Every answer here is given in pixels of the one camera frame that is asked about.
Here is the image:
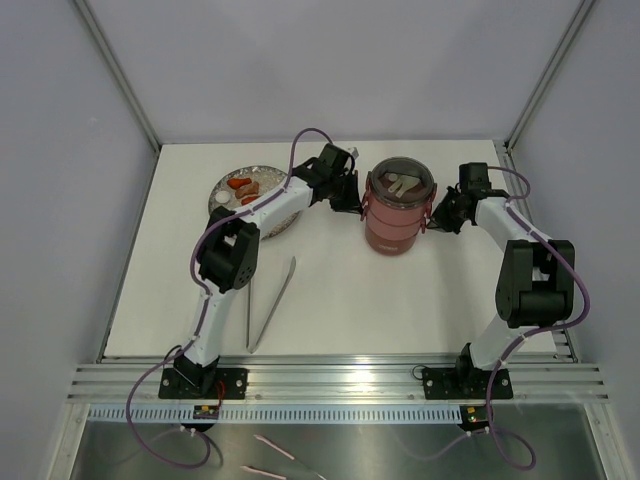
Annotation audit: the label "dark red lunch container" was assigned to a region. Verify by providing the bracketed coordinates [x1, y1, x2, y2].
[364, 227, 418, 256]

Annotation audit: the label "pink stick upper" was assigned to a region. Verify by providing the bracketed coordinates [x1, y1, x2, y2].
[253, 434, 297, 461]

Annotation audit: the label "grey glass pot lid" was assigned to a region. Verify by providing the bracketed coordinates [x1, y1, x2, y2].
[367, 156, 437, 209]

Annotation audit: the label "pink stick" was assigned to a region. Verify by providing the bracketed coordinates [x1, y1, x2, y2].
[240, 465, 287, 480]
[253, 434, 297, 461]

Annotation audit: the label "left aluminium post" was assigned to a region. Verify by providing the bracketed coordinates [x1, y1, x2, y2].
[70, 0, 162, 157]

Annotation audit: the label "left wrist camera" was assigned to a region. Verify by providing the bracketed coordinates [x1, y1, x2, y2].
[319, 143, 359, 173]

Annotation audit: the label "aluminium front rail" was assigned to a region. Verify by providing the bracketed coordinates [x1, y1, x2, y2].
[67, 355, 610, 404]

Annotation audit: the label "pink stick lower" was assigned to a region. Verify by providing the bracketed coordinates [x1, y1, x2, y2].
[240, 465, 287, 480]

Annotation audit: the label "orange fried chicken piece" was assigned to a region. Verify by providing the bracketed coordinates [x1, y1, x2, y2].
[227, 178, 252, 190]

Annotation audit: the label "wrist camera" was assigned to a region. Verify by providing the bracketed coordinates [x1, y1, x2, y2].
[459, 162, 492, 194]
[319, 143, 359, 173]

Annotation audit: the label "speckled ceramic plate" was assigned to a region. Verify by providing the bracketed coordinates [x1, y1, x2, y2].
[208, 165, 286, 214]

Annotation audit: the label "small white rice bowl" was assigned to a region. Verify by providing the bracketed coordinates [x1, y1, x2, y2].
[215, 191, 231, 205]

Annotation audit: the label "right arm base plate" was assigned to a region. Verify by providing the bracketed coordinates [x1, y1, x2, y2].
[419, 367, 514, 400]

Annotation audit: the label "metal tongs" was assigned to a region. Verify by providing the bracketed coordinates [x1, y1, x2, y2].
[245, 257, 297, 354]

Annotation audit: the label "white slotted cable duct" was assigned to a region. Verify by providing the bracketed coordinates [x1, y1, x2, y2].
[88, 404, 462, 425]

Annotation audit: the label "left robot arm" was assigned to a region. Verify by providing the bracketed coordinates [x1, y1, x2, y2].
[174, 166, 362, 398]

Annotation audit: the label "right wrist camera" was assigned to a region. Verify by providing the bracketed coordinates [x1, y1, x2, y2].
[459, 162, 492, 194]

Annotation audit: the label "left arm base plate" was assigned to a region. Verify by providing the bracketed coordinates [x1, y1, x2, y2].
[158, 368, 248, 400]

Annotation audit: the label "right aluminium post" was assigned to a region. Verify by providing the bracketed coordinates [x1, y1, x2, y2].
[504, 0, 599, 155]

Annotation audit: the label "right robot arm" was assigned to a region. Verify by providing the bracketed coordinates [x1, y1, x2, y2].
[427, 187, 575, 397]

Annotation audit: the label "pink lunch container with handle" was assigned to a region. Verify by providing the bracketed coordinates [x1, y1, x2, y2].
[362, 192, 432, 225]

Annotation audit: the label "aluminium post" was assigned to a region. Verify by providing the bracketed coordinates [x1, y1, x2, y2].
[504, 0, 599, 155]
[70, 0, 162, 157]

